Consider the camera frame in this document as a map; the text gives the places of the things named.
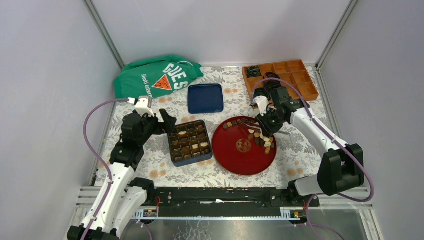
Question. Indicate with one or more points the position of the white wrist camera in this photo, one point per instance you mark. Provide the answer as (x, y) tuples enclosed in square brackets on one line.
[(261, 102), (143, 106)]

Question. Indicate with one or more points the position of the blue box lid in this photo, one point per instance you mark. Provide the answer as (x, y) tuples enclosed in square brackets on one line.
[(205, 98)]

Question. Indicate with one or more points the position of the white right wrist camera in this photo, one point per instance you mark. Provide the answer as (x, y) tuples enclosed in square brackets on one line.
[(261, 102)]

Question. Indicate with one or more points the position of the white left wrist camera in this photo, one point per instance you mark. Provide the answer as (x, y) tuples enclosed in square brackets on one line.
[(143, 106)]

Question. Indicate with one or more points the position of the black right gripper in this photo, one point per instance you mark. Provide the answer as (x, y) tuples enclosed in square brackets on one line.
[(268, 129)]

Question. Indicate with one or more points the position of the floral tablecloth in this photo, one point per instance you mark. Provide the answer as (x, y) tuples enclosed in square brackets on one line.
[(295, 156)]

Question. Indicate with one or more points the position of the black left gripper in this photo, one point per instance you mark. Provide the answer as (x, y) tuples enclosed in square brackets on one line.
[(163, 127)]

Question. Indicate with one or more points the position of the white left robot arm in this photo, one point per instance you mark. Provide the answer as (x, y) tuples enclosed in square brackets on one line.
[(122, 194)]

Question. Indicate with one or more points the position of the green printed bag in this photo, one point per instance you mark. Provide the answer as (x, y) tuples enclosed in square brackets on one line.
[(156, 77)]

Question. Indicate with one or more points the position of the blue chocolate box with tray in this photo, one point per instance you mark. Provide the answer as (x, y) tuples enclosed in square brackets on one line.
[(189, 143)]

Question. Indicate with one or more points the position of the orange wooden divider tray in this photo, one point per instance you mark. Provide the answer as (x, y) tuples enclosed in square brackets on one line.
[(292, 75)]

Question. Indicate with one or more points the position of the red round plate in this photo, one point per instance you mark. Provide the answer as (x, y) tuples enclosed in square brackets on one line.
[(241, 150)]

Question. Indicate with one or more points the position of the silver metal tongs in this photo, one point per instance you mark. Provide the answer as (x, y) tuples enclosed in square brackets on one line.
[(244, 122)]

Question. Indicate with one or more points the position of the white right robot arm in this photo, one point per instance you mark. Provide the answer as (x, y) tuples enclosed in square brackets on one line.
[(341, 163)]

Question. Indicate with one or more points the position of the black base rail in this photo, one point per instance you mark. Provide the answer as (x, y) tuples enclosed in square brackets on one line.
[(224, 203)]

